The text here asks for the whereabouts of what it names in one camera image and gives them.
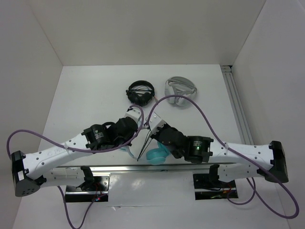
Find teal cat ear headphones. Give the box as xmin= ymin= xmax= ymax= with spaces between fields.
xmin=119 ymin=142 xmax=170 ymax=166

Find thin black headphone cable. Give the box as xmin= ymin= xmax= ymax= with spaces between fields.
xmin=137 ymin=128 xmax=153 ymax=162

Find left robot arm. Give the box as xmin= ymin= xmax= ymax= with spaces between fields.
xmin=11 ymin=117 xmax=138 ymax=197

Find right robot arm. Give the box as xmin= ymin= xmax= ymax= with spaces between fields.
xmin=151 ymin=124 xmax=289 ymax=187

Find black headphones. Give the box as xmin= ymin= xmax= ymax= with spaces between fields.
xmin=126 ymin=80 xmax=155 ymax=107

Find white grey headphones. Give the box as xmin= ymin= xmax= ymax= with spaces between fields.
xmin=164 ymin=76 xmax=197 ymax=106

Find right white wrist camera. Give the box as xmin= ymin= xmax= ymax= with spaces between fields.
xmin=145 ymin=112 xmax=169 ymax=138

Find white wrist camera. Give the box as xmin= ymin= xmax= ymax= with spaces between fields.
xmin=145 ymin=112 xmax=169 ymax=138
xmin=124 ymin=105 xmax=144 ymax=127

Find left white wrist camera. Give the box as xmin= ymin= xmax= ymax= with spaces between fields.
xmin=124 ymin=105 xmax=144 ymax=127

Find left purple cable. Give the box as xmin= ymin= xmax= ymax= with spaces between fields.
xmin=6 ymin=105 xmax=145 ymax=229

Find purple cable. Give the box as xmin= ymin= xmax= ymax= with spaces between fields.
xmin=145 ymin=95 xmax=300 ymax=219
xmin=6 ymin=105 xmax=145 ymax=229

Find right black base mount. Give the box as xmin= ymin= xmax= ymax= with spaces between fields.
xmin=193 ymin=174 xmax=238 ymax=200

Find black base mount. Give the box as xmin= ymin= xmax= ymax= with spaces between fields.
xmin=193 ymin=174 xmax=238 ymax=200
xmin=65 ymin=173 xmax=110 ymax=203

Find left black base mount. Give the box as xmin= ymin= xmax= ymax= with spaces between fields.
xmin=65 ymin=173 xmax=110 ymax=203

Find front aluminium rail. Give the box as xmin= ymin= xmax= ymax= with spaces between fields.
xmin=50 ymin=163 xmax=236 ymax=174

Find aluminium rail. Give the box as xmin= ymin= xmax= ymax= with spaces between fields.
xmin=50 ymin=163 xmax=236 ymax=174
xmin=220 ymin=65 xmax=254 ymax=145

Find right side aluminium rail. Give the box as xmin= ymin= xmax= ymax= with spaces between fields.
xmin=220 ymin=65 xmax=254 ymax=145

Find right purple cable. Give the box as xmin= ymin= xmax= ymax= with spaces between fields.
xmin=145 ymin=95 xmax=300 ymax=219

